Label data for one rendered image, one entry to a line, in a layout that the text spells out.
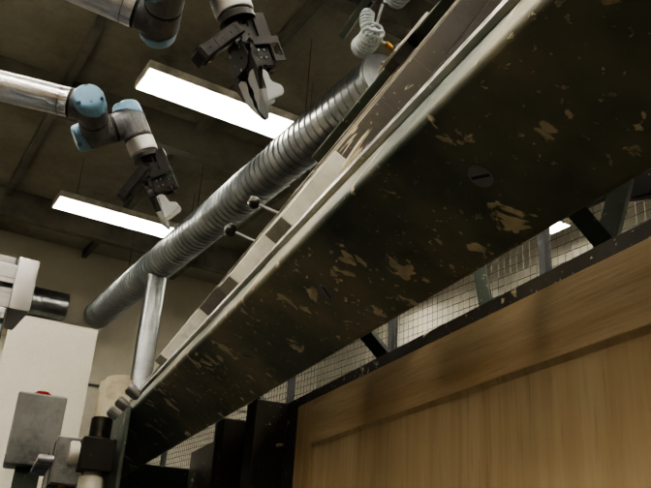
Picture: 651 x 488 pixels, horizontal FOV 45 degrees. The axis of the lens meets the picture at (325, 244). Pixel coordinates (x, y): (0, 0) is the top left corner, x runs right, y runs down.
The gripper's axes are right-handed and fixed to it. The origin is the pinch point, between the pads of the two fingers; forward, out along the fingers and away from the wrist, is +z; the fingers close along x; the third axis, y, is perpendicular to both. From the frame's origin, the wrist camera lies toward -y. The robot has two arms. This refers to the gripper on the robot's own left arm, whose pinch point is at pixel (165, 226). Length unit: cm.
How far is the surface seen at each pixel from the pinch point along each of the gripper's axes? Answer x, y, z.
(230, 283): -90, 16, 34
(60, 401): 3, -42, 31
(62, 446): -43, -29, 44
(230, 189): 397, 11, -107
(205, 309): -42, 6, 30
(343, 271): -134, 29, 43
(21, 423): -1, -51, 33
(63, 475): -44, -31, 49
